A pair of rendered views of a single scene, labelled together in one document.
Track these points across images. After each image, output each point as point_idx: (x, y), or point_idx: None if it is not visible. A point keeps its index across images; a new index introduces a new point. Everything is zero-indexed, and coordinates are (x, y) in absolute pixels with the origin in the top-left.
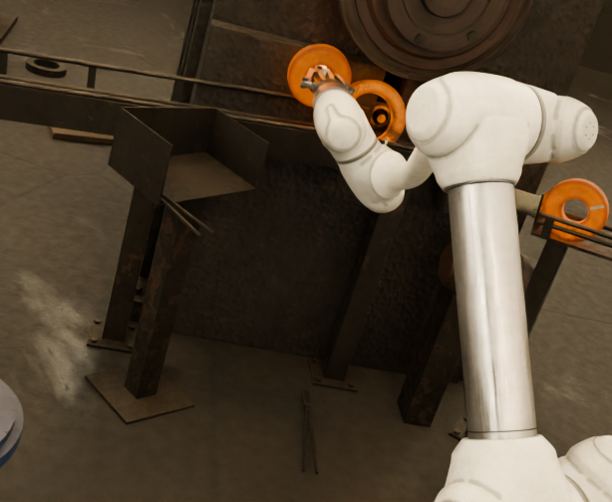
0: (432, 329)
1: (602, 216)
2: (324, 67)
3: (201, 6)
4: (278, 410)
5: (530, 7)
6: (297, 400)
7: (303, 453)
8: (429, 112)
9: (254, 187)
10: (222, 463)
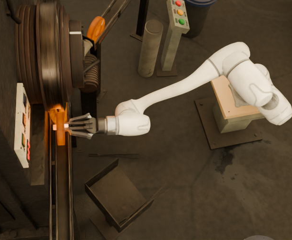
0: (89, 100)
1: (104, 21)
2: (65, 125)
3: (9, 192)
4: (105, 166)
5: None
6: (95, 158)
7: (130, 157)
8: (267, 99)
9: (117, 166)
10: (144, 186)
